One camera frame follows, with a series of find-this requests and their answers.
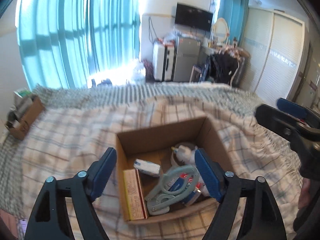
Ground clear jar blue label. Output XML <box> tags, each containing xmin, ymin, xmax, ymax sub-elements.
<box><xmin>167</xmin><ymin>171</ymin><xmax>205</xmax><ymax>207</ymax></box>

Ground beige printed box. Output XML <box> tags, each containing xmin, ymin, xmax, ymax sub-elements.
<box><xmin>123</xmin><ymin>169</ymin><xmax>148</xmax><ymax>220</ymax></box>

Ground blue floral tissue pack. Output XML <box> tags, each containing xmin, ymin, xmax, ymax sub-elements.
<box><xmin>133</xmin><ymin>159</ymin><xmax>161</xmax><ymax>177</ymax></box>

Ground person's right hand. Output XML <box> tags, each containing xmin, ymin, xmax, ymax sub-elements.
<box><xmin>298</xmin><ymin>178</ymin><xmax>311</xmax><ymax>209</ymax></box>

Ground white sliding wardrobe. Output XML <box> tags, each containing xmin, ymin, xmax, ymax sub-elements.
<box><xmin>240</xmin><ymin>8</ymin><xmax>307</xmax><ymax>106</ymax></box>

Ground chair with black jacket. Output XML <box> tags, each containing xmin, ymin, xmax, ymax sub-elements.
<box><xmin>205</xmin><ymin>53</ymin><xmax>246</xmax><ymax>88</ymax></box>

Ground oval white vanity mirror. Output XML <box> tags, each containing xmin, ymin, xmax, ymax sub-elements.
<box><xmin>213</xmin><ymin>17</ymin><xmax>229</xmax><ymax>43</ymax></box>

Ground silver mini fridge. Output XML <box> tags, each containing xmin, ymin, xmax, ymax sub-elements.
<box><xmin>173</xmin><ymin>36</ymin><xmax>201</xmax><ymax>82</ymax></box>

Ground small brown box with clutter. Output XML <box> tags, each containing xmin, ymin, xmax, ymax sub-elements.
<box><xmin>5</xmin><ymin>88</ymin><xmax>45</xmax><ymax>140</ymax></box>

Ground teal side curtain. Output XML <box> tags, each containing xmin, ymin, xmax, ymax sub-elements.
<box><xmin>217</xmin><ymin>0</ymin><xmax>249</xmax><ymax>44</ymax></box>

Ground green gingham bed sheet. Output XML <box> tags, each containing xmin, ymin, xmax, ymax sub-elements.
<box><xmin>0</xmin><ymin>81</ymin><xmax>266</xmax><ymax>213</ymax></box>

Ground open brown cardboard box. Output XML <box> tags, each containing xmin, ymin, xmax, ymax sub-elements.
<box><xmin>115</xmin><ymin>116</ymin><xmax>234</xmax><ymax>225</ymax></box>

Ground white suitcase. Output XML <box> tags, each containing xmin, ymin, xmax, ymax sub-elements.
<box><xmin>152</xmin><ymin>42</ymin><xmax>175</xmax><ymax>82</ymax></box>

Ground white plastic bag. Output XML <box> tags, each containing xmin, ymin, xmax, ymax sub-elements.
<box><xmin>131</xmin><ymin>63</ymin><xmax>146</xmax><ymax>82</ymax></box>

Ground teal window curtains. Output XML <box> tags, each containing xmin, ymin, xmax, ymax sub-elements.
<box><xmin>16</xmin><ymin>0</ymin><xmax>140</xmax><ymax>88</ymax></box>

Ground black wall television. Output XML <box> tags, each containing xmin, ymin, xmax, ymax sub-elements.
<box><xmin>175</xmin><ymin>3</ymin><xmax>213</xmax><ymax>32</ymax></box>

